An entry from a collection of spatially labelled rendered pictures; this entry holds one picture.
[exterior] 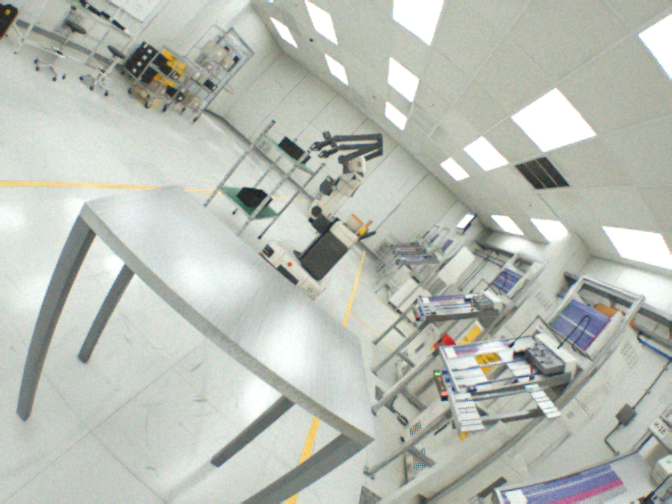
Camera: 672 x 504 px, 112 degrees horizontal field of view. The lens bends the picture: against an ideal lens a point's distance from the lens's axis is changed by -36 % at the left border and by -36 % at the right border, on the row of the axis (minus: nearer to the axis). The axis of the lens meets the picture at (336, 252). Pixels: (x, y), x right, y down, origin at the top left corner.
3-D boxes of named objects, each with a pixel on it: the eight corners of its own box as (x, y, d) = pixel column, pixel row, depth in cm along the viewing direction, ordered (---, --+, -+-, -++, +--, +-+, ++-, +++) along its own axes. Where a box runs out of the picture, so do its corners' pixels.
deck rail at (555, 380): (458, 404, 171) (458, 394, 170) (457, 402, 173) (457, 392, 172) (570, 382, 162) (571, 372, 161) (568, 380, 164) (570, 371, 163)
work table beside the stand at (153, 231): (82, 351, 107) (179, 184, 94) (220, 461, 119) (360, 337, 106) (15, 412, 64) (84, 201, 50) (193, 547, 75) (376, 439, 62)
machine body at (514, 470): (400, 491, 182) (478, 434, 172) (397, 431, 251) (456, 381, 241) (460, 525, 182) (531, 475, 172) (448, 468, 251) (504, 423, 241)
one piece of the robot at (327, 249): (321, 281, 374) (375, 222, 360) (310, 292, 320) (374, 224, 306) (297, 259, 375) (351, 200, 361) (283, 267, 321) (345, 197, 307)
